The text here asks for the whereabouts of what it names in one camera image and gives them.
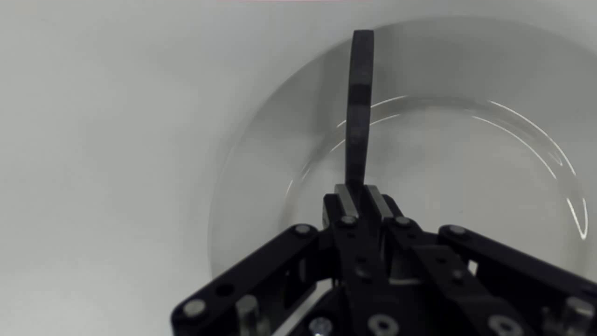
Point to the silver knife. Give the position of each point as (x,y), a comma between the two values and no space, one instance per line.
(358,105)

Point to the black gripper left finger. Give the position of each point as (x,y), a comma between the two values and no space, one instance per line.
(261,267)

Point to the white round plate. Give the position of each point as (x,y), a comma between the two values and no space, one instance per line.
(453,168)

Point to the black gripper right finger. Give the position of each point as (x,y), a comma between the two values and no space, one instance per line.
(472,273)

